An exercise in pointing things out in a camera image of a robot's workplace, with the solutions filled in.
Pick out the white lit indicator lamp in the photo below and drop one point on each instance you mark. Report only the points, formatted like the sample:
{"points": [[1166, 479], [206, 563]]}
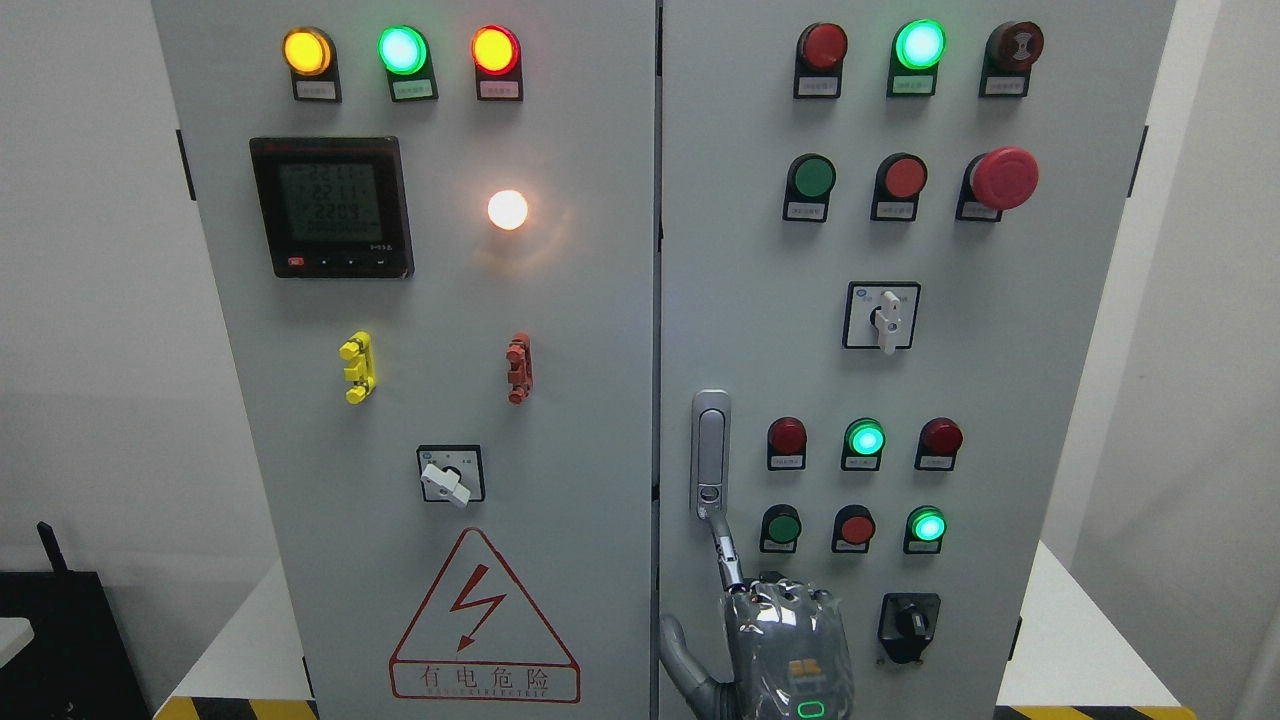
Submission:
{"points": [[508, 209]]}

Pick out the black box with antenna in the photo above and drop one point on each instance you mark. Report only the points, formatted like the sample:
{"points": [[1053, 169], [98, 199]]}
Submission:
{"points": [[76, 666]]}

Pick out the dark red indicator middle right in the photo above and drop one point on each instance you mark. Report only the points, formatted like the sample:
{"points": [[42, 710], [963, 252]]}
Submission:
{"points": [[939, 441]]}

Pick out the red push button lower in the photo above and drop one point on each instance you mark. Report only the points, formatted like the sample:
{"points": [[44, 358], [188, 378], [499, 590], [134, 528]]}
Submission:
{"points": [[852, 530]]}

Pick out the green lit indicator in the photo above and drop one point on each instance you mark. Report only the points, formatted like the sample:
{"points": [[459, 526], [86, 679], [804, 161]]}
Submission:
{"points": [[863, 445], [917, 50]]}

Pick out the grey cabinet door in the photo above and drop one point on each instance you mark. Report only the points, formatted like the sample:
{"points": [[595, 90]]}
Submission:
{"points": [[568, 473], [756, 306]]}

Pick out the red emergency stop button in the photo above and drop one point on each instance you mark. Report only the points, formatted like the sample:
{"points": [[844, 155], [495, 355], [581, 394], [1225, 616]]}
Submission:
{"points": [[996, 181]]}

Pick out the white upper rotary switch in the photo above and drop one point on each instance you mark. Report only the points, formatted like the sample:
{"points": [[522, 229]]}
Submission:
{"points": [[881, 316]]}

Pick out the dark red indicator top right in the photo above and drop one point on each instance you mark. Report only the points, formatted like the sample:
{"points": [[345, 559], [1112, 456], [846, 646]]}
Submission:
{"points": [[819, 61]]}

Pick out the red push button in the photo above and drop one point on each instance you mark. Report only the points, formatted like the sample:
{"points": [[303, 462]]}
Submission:
{"points": [[900, 179], [852, 530]]}

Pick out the green push button lower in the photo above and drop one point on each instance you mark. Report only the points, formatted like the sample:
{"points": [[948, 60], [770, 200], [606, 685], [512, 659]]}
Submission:
{"points": [[781, 527]]}

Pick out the green lit indicator middle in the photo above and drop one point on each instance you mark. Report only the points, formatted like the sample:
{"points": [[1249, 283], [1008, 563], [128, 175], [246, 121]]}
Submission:
{"points": [[863, 445]]}

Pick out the dark buzzer unit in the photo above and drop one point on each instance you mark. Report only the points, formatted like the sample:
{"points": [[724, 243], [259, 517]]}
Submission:
{"points": [[1011, 51]]}

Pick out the black digital power meter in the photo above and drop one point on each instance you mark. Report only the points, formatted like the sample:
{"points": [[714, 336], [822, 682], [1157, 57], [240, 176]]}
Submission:
{"points": [[333, 207]]}

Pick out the green indicator light top left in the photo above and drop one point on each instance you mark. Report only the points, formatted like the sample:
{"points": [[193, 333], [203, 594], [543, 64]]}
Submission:
{"points": [[408, 62]]}

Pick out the red electrical hazard sign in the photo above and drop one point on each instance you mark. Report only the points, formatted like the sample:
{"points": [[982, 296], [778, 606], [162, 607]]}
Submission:
{"points": [[479, 636]]}

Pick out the green push button upper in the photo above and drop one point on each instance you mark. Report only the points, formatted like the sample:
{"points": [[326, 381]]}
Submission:
{"points": [[809, 183]]}

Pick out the dark red indicator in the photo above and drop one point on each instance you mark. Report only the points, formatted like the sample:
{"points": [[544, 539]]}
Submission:
{"points": [[819, 61], [939, 441], [786, 445]]}

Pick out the white rotary switch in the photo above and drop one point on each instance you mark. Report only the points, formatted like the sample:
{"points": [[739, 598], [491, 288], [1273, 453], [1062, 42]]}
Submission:
{"points": [[452, 473], [881, 316]]}

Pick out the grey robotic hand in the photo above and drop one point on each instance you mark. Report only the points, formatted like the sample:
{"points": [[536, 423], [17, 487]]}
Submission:
{"points": [[787, 646]]}

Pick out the silver handle lock plate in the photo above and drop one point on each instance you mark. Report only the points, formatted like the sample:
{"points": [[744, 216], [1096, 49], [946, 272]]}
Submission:
{"points": [[704, 400]]}

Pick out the green lit button lower right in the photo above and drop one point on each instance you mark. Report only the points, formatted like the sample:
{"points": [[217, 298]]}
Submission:
{"points": [[924, 530]]}

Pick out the silver door handle lever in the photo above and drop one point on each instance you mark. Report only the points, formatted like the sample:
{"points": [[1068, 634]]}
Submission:
{"points": [[709, 453]]}

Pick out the yellow indicator light top left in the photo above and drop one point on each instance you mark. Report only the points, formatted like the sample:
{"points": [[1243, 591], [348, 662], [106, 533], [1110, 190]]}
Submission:
{"points": [[311, 57]]}

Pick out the red push button upper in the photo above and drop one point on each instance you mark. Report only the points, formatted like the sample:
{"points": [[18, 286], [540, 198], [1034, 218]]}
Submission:
{"points": [[900, 179]]}

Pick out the yellow terminal connector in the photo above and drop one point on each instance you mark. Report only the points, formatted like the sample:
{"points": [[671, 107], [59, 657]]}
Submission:
{"points": [[360, 369]]}

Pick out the red terminal connector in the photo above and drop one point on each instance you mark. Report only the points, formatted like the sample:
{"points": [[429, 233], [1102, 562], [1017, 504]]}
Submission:
{"points": [[519, 375]]}

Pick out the black rotary knob switch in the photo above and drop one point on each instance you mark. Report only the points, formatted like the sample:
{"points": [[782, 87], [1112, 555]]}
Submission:
{"points": [[906, 625]]}

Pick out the green lit indicator top right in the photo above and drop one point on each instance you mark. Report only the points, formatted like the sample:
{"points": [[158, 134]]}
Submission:
{"points": [[917, 50]]}

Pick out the green push button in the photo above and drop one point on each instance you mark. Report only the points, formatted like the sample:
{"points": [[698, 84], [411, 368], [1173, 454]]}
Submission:
{"points": [[781, 527], [809, 183]]}

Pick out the dark red indicator middle left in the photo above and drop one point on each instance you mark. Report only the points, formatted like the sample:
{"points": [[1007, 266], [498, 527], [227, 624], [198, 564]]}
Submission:
{"points": [[786, 445]]}

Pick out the white left rotary switch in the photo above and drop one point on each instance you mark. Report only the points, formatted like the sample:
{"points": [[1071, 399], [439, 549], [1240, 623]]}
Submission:
{"points": [[452, 473]]}

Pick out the red lit indicator light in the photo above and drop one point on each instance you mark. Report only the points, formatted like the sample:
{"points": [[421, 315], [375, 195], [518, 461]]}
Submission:
{"points": [[497, 58]]}

